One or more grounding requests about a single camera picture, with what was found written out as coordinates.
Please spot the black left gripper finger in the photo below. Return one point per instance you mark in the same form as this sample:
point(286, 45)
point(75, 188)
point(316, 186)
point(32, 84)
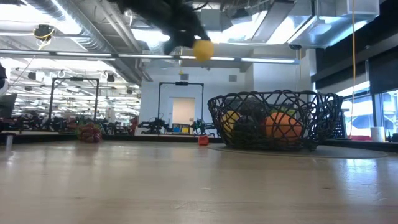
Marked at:
point(177, 39)
point(199, 29)

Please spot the yellow lemon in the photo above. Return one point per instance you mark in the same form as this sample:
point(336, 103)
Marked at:
point(203, 51)

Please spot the yellow starfruit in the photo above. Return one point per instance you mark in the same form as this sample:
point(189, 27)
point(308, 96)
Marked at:
point(230, 121)

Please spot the orange mango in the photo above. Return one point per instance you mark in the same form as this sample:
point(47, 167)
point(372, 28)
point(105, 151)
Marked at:
point(283, 126)

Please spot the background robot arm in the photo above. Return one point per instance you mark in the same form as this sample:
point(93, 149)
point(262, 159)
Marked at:
point(154, 126)
point(202, 127)

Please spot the white door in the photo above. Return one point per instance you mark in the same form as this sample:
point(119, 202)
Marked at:
point(183, 110)

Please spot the blue small bin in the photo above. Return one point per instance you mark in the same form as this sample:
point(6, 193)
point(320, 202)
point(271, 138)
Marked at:
point(176, 129)

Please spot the yellow small bin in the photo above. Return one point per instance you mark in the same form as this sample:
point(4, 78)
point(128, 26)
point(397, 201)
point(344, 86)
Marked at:
point(185, 130)

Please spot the red background object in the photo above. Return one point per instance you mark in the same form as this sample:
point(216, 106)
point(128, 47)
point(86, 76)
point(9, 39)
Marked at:
point(134, 120)

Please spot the small red object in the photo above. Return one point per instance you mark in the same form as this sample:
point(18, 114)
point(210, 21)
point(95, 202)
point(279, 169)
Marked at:
point(203, 140)

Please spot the red grape bunch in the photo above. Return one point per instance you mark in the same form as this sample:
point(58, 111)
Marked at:
point(90, 133)

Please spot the black perforated crate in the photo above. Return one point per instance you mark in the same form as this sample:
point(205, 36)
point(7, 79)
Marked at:
point(340, 127)

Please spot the dark grey monitor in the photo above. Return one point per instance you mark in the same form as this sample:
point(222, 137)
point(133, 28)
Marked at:
point(7, 105)

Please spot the grey round mat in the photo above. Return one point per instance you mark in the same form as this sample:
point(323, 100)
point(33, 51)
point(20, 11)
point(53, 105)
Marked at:
point(342, 153)

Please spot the white paper roll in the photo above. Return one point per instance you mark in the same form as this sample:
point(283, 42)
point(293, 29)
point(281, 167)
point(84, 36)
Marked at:
point(377, 134)

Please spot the grey wall vent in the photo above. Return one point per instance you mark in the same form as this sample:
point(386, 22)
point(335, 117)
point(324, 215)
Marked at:
point(232, 77)
point(184, 76)

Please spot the black background rig frame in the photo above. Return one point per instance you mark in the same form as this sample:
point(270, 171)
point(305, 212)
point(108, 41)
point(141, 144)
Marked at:
point(74, 79)
point(181, 83)

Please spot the silver overhead frame bar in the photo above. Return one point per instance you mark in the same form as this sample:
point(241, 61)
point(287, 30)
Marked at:
point(93, 54)

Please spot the black dome camera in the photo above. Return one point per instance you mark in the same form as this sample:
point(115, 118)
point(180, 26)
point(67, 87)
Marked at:
point(294, 47)

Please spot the black overhead camera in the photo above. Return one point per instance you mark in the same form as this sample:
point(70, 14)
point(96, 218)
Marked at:
point(43, 32)

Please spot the grey metal post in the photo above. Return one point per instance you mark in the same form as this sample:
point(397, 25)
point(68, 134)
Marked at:
point(9, 141)

